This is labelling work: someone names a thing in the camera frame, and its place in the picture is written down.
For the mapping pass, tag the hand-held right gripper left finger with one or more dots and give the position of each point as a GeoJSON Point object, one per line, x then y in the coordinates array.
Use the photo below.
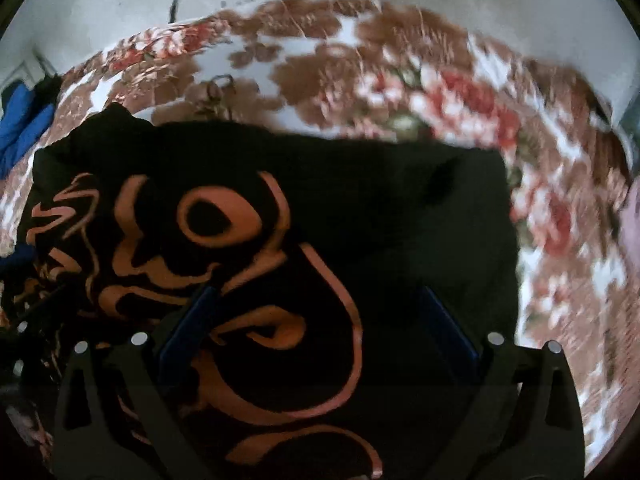
{"type": "Point", "coordinates": [192, 330]}

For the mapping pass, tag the black hoodie with orange print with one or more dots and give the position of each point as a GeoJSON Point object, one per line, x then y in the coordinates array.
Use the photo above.
{"type": "Point", "coordinates": [400, 210]}

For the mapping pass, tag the blue garment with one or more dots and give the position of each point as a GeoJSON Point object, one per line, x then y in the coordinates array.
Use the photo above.
{"type": "Point", "coordinates": [25, 130]}

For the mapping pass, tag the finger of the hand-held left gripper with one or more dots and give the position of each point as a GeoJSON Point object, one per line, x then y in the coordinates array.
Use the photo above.
{"type": "Point", "coordinates": [30, 320]}

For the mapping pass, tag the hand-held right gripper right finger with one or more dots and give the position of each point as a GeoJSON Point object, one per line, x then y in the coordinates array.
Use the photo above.
{"type": "Point", "coordinates": [447, 330]}

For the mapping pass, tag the floral blanket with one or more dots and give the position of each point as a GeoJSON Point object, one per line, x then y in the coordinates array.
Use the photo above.
{"type": "Point", "coordinates": [325, 70]}

